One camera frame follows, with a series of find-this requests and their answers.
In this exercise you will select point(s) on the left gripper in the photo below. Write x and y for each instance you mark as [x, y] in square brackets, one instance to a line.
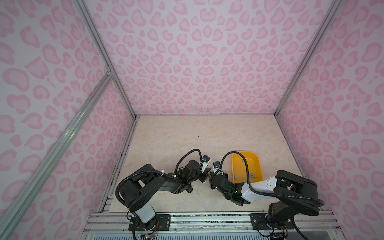
[205, 174]

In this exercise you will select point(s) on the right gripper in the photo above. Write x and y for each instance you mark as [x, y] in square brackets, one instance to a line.
[210, 180]

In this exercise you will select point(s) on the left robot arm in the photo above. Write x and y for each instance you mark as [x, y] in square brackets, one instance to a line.
[136, 190]

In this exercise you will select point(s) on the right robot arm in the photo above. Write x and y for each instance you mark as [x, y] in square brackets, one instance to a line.
[296, 195]

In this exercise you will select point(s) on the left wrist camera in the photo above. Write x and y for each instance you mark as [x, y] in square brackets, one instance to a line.
[205, 160]

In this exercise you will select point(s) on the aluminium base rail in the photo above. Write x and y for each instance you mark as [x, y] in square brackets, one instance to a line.
[214, 226]

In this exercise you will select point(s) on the diagonal aluminium frame bar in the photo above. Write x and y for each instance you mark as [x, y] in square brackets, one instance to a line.
[29, 192]

